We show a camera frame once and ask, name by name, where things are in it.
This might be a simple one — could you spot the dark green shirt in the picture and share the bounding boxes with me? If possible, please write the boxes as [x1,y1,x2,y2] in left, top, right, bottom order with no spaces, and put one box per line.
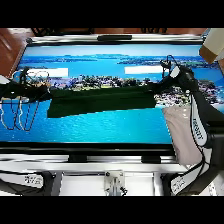
[46,84,158,120]

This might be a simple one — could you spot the pale garment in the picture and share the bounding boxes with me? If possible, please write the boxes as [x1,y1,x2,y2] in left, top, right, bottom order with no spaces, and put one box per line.
[161,104,205,168]

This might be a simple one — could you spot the cardboard box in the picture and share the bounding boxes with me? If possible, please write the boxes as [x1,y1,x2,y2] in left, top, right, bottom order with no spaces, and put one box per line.
[198,27,224,65]

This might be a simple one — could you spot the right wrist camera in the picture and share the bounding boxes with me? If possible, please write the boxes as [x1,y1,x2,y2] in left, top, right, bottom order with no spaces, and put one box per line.
[159,54,182,80]

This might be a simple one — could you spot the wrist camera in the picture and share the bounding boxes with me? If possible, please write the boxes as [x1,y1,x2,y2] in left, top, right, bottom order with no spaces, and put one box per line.
[159,54,182,80]
[17,65,36,85]

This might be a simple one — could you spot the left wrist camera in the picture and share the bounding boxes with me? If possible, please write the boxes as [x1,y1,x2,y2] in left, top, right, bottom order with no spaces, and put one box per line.
[17,65,36,85]

